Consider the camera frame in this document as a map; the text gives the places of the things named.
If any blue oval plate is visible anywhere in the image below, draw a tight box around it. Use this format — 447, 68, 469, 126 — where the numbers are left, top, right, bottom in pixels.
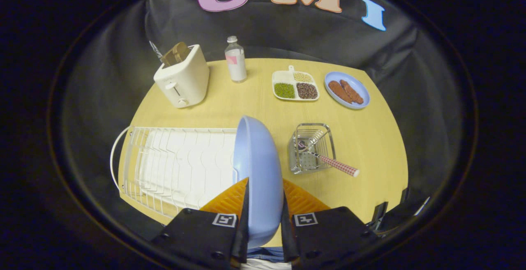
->
324, 71, 371, 110

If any spoon with red checkered handle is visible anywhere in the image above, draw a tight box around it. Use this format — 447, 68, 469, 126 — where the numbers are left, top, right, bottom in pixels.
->
297, 141, 360, 178

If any white divided tray with beans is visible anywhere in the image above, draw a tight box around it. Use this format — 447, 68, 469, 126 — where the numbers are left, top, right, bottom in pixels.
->
272, 65, 320, 102

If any cream white toaster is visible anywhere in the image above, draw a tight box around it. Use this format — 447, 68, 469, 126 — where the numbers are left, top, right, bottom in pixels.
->
153, 44, 210, 109

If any metal wire basket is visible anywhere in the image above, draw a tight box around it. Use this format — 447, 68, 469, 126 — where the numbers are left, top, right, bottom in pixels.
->
288, 123, 337, 175

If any white wire dish rack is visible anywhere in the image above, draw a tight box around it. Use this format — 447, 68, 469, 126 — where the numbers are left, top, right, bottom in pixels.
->
110, 126, 238, 219

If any brown sausage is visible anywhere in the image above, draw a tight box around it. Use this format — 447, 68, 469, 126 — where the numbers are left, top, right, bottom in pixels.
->
340, 79, 365, 105
328, 81, 353, 104

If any clear bottle with pink label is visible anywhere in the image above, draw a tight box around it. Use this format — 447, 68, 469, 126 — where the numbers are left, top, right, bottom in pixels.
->
224, 36, 248, 83

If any light blue plate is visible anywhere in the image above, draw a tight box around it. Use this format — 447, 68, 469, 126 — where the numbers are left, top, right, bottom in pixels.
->
233, 115, 284, 249

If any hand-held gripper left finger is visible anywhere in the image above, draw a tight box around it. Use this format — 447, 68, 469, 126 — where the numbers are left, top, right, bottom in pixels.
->
151, 177, 250, 270

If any brown toast slice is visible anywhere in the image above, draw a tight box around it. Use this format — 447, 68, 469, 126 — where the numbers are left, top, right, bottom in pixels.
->
160, 42, 191, 66

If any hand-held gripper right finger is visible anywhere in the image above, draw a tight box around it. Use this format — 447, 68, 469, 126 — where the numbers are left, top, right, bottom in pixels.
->
281, 178, 381, 267

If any black backdrop cloth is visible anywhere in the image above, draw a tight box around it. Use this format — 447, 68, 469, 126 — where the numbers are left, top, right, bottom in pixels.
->
62, 0, 467, 238

